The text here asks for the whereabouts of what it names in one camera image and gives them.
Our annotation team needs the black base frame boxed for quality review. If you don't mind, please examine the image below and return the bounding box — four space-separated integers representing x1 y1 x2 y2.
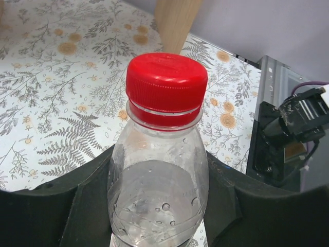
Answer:
246 55 328 192

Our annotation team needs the red bottle cap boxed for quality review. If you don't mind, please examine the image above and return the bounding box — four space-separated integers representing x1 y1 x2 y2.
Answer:
126 52 208 130

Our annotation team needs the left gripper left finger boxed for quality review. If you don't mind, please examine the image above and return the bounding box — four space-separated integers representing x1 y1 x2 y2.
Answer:
1 148 113 246

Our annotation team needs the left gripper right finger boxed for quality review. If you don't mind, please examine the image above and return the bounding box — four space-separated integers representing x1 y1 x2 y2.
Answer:
204 154 328 246

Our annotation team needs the red label water bottle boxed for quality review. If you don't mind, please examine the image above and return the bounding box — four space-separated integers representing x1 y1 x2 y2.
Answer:
107 102 209 247

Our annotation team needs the wooden shelf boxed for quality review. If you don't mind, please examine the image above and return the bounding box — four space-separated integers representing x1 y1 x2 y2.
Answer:
154 0 203 54

